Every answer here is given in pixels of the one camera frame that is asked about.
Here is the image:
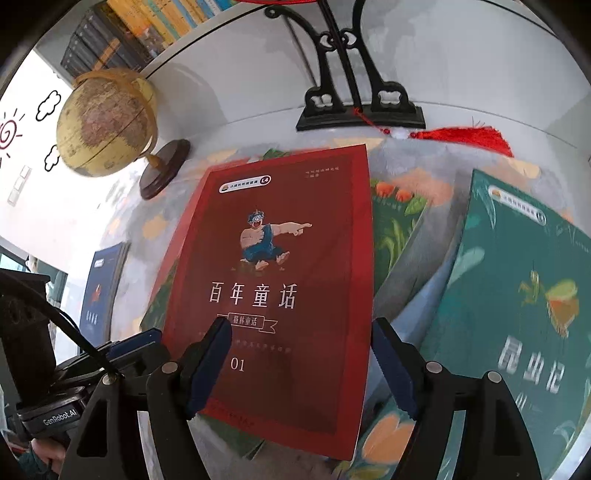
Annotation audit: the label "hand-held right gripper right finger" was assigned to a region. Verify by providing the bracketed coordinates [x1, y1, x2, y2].
[370, 316, 543, 480]

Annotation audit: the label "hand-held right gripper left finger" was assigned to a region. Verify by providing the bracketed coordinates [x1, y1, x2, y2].
[67, 316, 234, 480]

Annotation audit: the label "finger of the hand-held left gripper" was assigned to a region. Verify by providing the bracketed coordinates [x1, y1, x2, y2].
[107, 329, 161, 365]
[115, 344, 172, 398]

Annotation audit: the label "royal blue book red figure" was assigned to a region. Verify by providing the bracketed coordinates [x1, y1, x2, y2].
[78, 241, 131, 337]

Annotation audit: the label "dark red book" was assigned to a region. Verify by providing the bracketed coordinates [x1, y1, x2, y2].
[161, 144, 374, 462]

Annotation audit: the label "teal green book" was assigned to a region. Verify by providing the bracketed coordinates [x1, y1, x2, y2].
[419, 168, 591, 480]

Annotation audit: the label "person's left forearm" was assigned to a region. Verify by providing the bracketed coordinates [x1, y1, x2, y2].
[7, 450, 63, 480]

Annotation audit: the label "row of black books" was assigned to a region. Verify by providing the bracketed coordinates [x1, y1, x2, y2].
[60, 7, 155, 79]

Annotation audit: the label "row of yellow books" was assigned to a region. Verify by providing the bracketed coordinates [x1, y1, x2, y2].
[105, 0, 241, 49]

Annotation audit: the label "person's left hand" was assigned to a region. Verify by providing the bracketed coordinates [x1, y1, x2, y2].
[34, 438, 70, 467]

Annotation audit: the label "yellow globe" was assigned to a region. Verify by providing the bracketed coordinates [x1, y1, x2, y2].
[55, 68, 191, 200]

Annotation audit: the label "red tassel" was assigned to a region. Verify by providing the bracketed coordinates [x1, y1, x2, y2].
[353, 107, 514, 158]

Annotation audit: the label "black fan stand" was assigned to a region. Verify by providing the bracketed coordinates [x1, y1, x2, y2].
[265, 0, 426, 132]

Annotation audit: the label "white wall switches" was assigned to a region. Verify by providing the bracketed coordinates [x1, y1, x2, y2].
[7, 166, 32, 206]

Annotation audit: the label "sun wall decal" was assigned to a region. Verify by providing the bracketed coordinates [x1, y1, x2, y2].
[0, 108, 24, 169]

